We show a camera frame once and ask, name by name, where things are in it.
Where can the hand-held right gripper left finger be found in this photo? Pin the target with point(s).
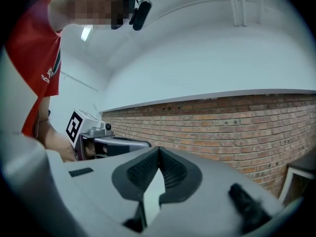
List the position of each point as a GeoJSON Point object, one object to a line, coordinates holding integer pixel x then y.
{"type": "Point", "coordinates": [133, 174]}

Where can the person's left forearm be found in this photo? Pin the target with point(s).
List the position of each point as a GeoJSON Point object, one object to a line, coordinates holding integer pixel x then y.
{"type": "Point", "coordinates": [54, 137]}

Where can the red shirt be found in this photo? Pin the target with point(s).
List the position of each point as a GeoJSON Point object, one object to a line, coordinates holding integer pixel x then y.
{"type": "Point", "coordinates": [32, 58]}

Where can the person's left hand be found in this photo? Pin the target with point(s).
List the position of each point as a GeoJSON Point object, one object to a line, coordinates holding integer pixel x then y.
{"type": "Point", "coordinates": [90, 149]}

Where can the dark table with white legs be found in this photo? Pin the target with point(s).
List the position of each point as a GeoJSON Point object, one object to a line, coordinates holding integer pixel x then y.
{"type": "Point", "coordinates": [303, 167]}

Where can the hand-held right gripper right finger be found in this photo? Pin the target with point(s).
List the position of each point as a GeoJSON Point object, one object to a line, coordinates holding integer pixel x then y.
{"type": "Point", "coordinates": [180, 174]}

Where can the white ceiling pipes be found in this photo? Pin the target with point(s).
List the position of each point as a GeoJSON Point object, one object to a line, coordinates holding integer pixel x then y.
{"type": "Point", "coordinates": [237, 4]}

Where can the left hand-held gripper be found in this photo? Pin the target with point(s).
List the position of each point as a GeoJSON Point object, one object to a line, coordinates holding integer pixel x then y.
{"type": "Point", "coordinates": [74, 127]}

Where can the black head camera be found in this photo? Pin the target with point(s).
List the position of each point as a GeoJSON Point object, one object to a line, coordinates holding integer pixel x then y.
{"type": "Point", "coordinates": [140, 15]}

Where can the silver fisheye camera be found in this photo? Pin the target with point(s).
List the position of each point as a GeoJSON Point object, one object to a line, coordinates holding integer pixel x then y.
{"type": "Point", "coordinates": [98, 131]}

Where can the long ceiling light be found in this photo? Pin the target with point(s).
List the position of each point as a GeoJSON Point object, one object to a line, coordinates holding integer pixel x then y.
{"type": "Point", "coordinates": [85, 33]}

